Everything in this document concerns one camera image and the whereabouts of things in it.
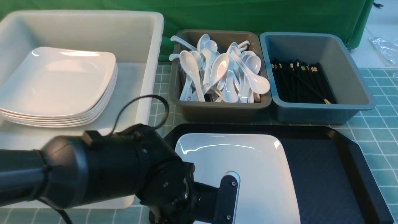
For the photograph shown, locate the green checked tablecloth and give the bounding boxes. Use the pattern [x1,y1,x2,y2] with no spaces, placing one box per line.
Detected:
[0,63,398,224]

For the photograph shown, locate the white stacked plate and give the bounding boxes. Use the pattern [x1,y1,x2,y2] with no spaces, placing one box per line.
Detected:
[0,62,118,121]
[1,71,118,127]
[0,67,118,123]
[1,47,116,117]
[1,75,118,128]

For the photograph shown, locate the white spoon front left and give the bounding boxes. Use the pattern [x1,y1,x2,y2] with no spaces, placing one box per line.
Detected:
[179,50,205,102]

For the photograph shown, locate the clear plastic bag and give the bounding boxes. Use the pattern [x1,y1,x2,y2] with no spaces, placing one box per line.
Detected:
[368,37,398,67]

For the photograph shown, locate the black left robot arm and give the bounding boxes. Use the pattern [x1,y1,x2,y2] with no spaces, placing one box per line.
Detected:
[0,124,240,224]

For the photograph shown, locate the black serving tray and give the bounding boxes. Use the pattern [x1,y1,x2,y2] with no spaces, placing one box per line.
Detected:
[164,124,394,224]

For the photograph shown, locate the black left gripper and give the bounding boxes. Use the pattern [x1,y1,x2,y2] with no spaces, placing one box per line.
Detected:
[137,159,240,224]

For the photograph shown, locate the pile of black chopsticks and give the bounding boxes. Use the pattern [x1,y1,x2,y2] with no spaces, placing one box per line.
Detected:
[271,58,338,104]

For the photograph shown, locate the large white plastic tub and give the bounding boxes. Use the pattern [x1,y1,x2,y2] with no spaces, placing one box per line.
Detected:
[0,10,164,209]

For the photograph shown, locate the white spoon centre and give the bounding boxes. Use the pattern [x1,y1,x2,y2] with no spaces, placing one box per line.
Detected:
[203,53,229,95]

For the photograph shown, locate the black chopstick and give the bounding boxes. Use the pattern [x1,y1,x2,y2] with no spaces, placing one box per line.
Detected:
[289,69,331,105]

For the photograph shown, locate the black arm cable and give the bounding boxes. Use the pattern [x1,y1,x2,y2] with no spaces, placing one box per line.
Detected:
[37,95,170,224]

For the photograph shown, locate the large white square plate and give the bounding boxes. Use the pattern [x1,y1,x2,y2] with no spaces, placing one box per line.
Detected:
[175,133,300,224]

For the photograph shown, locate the blue-grey chopstick bin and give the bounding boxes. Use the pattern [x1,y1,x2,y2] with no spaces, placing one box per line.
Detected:
[260,32,376,125]

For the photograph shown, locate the grey spoon bin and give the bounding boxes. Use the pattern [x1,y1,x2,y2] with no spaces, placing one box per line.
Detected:
[168,29,272,123]

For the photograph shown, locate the green backdrop cloth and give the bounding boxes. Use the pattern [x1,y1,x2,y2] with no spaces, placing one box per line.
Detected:
[0,0,373,61]

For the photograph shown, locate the bottom white stacked plate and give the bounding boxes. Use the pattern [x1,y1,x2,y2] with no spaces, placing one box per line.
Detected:
[1,75,118,128]

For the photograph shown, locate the top white stacked plate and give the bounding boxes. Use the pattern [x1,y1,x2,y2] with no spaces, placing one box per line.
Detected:
[1,47,116,117]

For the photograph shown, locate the white soup spoon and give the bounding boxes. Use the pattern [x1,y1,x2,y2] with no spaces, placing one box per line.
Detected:
[229,46,270,95]

